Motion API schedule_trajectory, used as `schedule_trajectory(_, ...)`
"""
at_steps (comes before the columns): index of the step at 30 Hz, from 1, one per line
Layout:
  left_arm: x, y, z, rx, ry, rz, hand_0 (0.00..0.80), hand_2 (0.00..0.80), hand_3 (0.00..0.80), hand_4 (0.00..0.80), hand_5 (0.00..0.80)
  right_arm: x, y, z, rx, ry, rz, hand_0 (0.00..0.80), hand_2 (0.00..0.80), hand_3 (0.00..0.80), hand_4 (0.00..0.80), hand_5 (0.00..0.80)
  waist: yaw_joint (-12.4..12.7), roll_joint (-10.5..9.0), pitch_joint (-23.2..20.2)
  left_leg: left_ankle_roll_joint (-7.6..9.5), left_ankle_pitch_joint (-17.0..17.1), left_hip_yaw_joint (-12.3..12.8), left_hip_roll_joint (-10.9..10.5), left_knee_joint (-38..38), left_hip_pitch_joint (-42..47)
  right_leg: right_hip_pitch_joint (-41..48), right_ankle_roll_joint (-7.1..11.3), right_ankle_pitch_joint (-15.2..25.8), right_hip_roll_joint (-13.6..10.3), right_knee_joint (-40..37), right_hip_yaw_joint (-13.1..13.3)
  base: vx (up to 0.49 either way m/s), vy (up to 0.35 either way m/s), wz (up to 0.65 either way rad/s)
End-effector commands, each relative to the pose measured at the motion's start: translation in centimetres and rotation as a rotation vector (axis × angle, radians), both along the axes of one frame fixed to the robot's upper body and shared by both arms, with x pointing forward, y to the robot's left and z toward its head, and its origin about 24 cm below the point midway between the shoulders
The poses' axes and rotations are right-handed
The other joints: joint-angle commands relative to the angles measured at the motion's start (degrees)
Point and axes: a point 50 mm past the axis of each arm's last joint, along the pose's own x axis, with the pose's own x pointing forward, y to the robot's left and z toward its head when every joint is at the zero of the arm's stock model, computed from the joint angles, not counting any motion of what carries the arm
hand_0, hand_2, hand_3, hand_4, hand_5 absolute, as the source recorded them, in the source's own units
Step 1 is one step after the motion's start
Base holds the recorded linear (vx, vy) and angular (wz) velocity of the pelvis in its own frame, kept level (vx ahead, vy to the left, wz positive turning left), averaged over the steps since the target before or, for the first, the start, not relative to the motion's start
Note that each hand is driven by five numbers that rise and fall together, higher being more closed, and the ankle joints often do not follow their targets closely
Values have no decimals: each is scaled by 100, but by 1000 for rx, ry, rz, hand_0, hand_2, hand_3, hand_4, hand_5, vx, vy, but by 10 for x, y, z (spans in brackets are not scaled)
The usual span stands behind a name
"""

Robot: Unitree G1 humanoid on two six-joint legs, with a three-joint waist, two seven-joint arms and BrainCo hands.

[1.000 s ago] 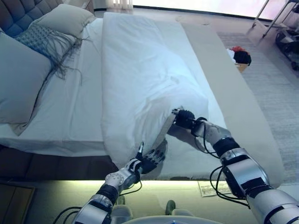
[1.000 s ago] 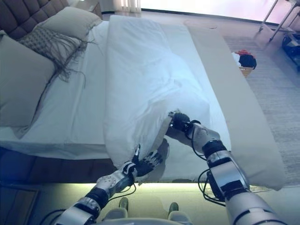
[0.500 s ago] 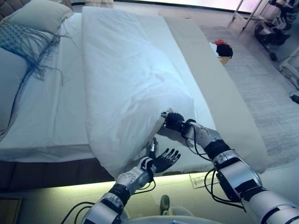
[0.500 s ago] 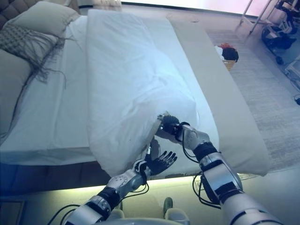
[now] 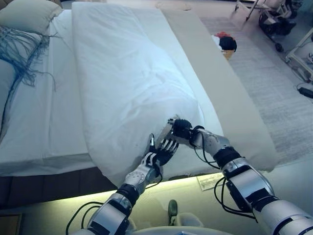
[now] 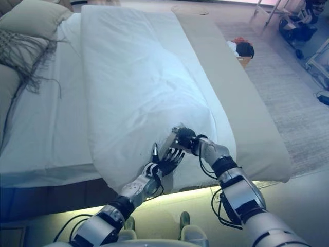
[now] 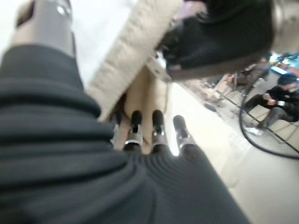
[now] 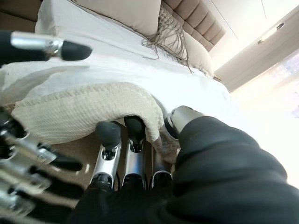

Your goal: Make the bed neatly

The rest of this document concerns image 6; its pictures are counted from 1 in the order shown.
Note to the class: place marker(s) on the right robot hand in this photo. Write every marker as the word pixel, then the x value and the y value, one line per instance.
pixel 186 139

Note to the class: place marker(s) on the cream fringed waffle blanket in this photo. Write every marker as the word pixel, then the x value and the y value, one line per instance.
pixel 231 90

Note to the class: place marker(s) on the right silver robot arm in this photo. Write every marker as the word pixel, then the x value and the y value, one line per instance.
pixel 244 190

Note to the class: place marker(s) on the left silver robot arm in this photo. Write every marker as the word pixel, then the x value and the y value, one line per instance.
pixel 97 226

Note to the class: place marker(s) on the white fitted bed sheet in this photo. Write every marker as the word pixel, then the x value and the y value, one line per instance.
pixel 64 115

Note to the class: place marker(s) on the right dark robot foot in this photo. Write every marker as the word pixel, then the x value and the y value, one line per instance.
pixel 185 218

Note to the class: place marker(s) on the dark robot foot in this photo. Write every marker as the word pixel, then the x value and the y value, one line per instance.
pixel 129 222
pixel 185 218

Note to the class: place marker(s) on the tan laundry basket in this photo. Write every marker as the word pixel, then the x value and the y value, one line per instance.
pixel 245 62

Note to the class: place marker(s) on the left dark robot foot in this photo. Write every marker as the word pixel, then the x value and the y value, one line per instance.
pixel 129 222

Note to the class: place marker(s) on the white clothing piece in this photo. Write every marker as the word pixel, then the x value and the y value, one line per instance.
pixel 231 47

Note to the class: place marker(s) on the grey textured floor rug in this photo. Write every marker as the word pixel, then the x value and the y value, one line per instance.
pixel 282 103

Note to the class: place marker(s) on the black clothing piece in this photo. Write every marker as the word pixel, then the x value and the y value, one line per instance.
pixel 245 49

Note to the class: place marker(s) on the orange clothing piece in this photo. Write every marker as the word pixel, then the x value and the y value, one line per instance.
pixel 239 40

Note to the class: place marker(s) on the left silver robot leg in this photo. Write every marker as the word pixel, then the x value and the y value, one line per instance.
pixel 127 235

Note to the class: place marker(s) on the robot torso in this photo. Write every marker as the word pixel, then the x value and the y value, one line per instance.
pixel 128 245

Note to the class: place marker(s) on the white metal stand leg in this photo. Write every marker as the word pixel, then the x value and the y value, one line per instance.
pixel 273 13

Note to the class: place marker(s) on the black silver wheeled machine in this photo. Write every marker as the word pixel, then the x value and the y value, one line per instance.
pixel 295 28

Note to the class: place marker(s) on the silver framed case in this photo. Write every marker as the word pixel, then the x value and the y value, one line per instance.
pixel 321 61

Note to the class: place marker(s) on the woven fringed cushion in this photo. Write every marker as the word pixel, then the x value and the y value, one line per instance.
pixel 18 49

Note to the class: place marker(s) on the plain beige pillow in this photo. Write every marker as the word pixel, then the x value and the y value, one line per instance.
pixel 33 18

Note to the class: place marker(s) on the upholstered bed frame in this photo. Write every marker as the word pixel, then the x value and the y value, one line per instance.
pixel 51 200

